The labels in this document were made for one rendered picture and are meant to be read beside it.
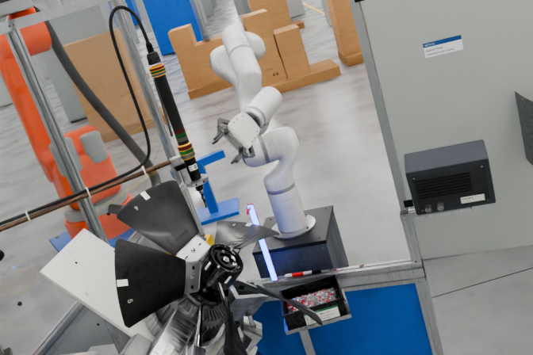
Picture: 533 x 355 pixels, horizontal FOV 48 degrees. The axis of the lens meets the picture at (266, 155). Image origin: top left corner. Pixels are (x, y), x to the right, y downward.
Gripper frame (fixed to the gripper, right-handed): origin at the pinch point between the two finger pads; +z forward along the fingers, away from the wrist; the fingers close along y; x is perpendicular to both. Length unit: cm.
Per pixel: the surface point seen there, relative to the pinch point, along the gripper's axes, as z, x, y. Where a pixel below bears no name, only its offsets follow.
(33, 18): -28, -64, 81
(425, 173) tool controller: -31, 28, -49
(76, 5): -59, -77, 79
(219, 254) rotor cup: 24.9, -5.1, -19.5
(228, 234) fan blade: 6.0, -22.2, -23.4
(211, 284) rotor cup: 32.3, -7.4, -23.5
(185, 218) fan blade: 18.1, -15.1, -6.8
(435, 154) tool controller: -38, 30, -49
